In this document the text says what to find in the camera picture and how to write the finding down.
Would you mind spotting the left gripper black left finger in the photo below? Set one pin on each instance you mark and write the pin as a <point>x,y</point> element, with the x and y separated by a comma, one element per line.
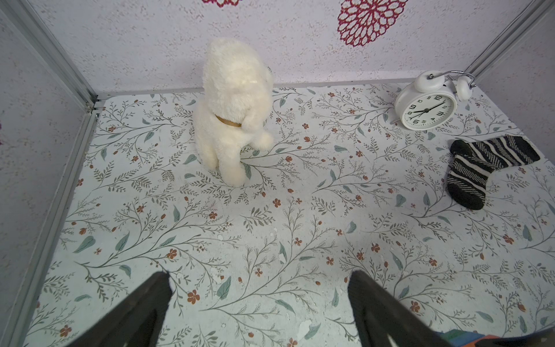
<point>136,321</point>

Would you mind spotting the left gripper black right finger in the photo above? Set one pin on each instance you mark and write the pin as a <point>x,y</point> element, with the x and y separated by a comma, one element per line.
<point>383,321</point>

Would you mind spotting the light blue long lego brick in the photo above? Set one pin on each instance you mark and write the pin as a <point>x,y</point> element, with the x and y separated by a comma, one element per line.
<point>458,338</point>

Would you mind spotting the orange rounded lego brick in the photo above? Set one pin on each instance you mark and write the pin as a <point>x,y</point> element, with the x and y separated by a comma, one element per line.
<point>479,340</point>

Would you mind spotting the black grey striped sock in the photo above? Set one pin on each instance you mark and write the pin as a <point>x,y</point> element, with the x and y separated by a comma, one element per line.
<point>473,164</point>

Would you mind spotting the white alarm clock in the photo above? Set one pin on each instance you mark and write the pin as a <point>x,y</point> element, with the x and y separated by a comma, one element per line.
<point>433,98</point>

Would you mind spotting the white plush teddy bear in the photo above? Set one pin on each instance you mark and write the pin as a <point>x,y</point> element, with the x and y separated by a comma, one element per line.
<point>237,102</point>

